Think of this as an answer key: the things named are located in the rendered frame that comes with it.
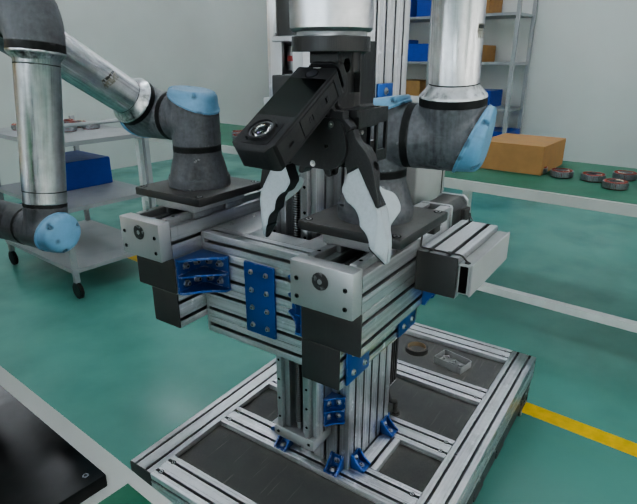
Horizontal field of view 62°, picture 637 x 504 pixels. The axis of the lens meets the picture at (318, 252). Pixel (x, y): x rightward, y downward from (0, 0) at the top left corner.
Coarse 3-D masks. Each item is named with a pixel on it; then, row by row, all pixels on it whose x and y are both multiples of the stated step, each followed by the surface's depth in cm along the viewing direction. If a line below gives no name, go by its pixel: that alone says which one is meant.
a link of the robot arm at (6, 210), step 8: (0, 200) 102; (0, 208) 100; (8, 208) 100; (16, 208) 100; (0, 216) 100; (8, 216) 99; (0, 224) 100; (8, 224) 98; (0, 232) 100; (8, 232) 99
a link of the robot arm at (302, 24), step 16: (304, 0) 44; (320, 0) 43; (336, 0) 43; (352, 0) 43; (368, 0) 44; (304, 16) 44; (320, 16) 43; (336, 16) 43; (352, 16) 44; (368, 16) 45; (304, 32) 45; (320, 32) 44; (336, 32) 44; (352, 32) 45
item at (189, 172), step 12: (180, 156) 124; (192, 156) 124; (204, 156) 124; (216, 156) 127; (180, 168) 125; (192, 168) 124; (204, 168) 124; (216, 168) 126; (180, 180) 125; (192, 180) 124; (204, 180) 124; (216, 180) 126; (228, 180) 130
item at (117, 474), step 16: (0, 368) 106; (0, 384) 101; (16, 384) 101; (32, 400) 96; (48, 416) 92; (64, 432) 88; (80, 432) 88; (80, 448) 84; (96, 448) 84; (96, 464) 81; (112, 464) 81; (112, 480) 78; (128, 480) 78; (96, 496) 75; (144, 496) 75; (160, 496) 75
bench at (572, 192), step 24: (480, 168) 294; (576, 168) 294; (600, 168) 294; (624, 168) 294; (480, 192) 262; (504, 192) 255; (528, 192) 248; (552, 192) 243; (576, 192) 242; (600, 192) 242; (624, 192) 242; (480, 288) 281; (504, 288) 275; (576, 312) 253; (600, 312) 249
